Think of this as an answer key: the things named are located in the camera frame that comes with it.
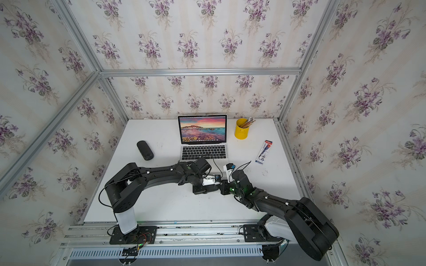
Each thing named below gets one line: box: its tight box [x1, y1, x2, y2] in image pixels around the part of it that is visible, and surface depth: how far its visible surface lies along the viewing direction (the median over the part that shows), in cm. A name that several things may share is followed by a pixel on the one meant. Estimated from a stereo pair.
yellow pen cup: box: [234, 118, 250, 141], surface depth 107 cm
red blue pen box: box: [255, 139, 273, 166], surface depth 103 cm
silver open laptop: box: [177, 114, 230, 162], surface depth 103 cm
